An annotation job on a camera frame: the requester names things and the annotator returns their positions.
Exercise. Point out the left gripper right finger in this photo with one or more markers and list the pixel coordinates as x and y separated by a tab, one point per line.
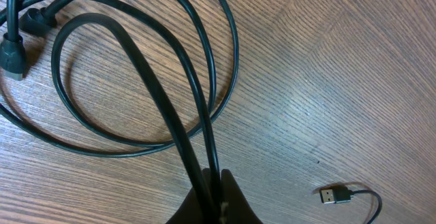
238	210

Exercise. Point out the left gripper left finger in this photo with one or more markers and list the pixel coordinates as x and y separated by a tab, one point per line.
192	211

